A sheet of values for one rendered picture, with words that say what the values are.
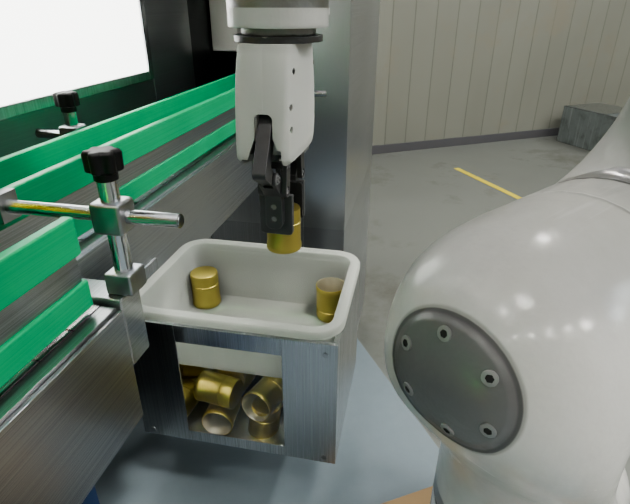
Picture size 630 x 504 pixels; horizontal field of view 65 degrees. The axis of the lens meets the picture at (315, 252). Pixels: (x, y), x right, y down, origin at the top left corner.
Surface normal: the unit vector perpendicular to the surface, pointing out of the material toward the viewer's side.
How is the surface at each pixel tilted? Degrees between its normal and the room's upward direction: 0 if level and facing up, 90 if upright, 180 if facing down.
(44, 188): 90
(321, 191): 90
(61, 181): 90
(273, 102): 85
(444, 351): 75
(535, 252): 20
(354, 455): 0
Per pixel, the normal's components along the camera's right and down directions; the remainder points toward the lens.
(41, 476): 0.98, 0.09
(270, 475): 0.00, -0.89
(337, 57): -0.20, 0.44
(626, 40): 0.35, 0.42
